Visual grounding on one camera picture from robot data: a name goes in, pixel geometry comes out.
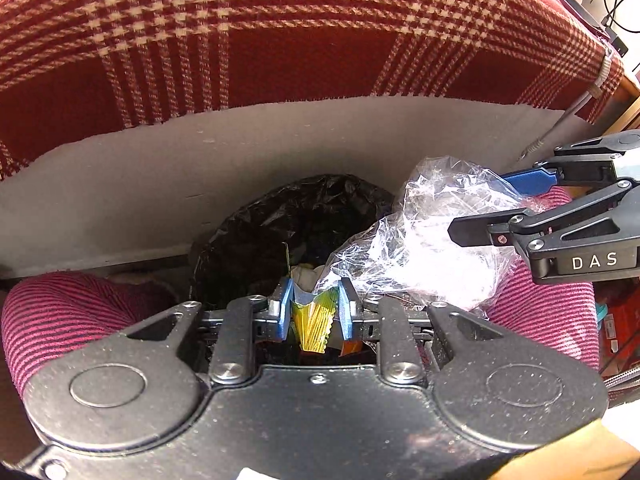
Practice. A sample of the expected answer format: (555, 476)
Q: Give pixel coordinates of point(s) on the white tissue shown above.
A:
(307, 275)

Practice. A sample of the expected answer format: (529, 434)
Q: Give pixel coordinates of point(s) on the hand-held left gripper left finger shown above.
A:
(285, 310)

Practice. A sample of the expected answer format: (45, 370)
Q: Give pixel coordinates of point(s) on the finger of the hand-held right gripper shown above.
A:
(530, 182)
(480, 232)

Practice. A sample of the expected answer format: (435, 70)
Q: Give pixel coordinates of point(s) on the clear plastic bag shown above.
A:
(425, 260)

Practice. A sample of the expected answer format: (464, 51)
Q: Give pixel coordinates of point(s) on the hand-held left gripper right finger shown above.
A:
(346, 310)

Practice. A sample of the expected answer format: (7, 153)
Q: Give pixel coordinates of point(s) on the green yellow snack wrapper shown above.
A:
(315, 320)

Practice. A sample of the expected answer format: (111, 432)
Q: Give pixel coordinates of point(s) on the left pink striped knee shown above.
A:
(75, 310)

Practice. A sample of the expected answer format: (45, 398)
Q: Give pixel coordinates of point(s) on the orange red box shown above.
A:
(625, 330)

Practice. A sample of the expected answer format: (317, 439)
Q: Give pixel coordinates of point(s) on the right pink striped knee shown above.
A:
(550, 310)

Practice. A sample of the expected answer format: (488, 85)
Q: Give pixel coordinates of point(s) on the red plaid blanket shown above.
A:
(300, 35)

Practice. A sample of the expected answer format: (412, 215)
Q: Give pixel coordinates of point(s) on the maroon footwear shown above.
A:
(145, 290)

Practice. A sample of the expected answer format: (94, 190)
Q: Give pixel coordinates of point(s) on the grey table front panel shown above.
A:
(150, 185)

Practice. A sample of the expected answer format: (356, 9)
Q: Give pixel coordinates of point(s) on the pink striped knee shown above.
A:
(75, 310)
(550, 310)

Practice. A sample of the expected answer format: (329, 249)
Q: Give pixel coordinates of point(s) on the wooden cabinet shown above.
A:
(627, 120)

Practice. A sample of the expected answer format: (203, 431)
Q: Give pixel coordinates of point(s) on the black bin bag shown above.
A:
(280, 220)

